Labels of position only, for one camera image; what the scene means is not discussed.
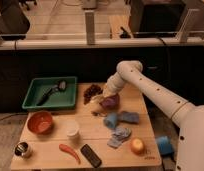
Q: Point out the metal spoon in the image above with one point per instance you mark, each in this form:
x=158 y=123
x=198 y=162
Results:
x=98 y=114

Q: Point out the grey metal post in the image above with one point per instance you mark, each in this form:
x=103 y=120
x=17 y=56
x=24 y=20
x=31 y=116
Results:
x=90 y=27

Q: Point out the red bowl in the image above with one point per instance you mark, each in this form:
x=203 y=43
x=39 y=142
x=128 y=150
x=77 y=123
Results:
x=40 y=123

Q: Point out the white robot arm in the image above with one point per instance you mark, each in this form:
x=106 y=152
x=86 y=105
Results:
x=187 y=116

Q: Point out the black monitor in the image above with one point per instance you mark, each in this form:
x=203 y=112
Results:
x=155 y=18

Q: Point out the purple bowl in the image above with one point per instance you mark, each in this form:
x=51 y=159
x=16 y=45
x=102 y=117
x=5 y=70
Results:
x=110 y=102

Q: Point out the green plastic tray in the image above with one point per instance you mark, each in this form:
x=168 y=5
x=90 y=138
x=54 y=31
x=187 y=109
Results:
x=57 y=101

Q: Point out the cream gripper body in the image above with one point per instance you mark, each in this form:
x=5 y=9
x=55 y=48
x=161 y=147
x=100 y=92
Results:
x=106 y=93

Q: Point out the red chili pepper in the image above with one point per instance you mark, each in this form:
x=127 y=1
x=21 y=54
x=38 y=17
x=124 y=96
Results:
x=69 y=150

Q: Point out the black dish brush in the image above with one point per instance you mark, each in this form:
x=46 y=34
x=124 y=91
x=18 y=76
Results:
x=59 y=87

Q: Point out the black remote control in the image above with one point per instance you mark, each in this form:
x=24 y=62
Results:
x=91 y=156

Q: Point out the black office chair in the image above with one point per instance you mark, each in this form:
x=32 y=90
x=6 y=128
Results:
x=14 y=25

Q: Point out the white cup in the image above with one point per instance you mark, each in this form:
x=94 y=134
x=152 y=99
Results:
x=72 y=129

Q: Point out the yellow banana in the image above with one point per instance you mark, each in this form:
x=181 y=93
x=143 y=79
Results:
x=97 y=99

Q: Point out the orange apple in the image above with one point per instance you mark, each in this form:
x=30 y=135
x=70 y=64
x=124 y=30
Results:
x=137 y=146

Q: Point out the white horizontal rail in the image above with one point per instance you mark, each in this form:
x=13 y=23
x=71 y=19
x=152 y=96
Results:
x=101 y=43

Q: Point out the bunch of dark grapes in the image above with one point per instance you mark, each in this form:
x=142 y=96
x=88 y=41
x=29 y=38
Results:
x=90 y=92

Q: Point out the blue grey cloth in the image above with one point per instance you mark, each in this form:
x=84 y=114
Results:
x=119 y=135

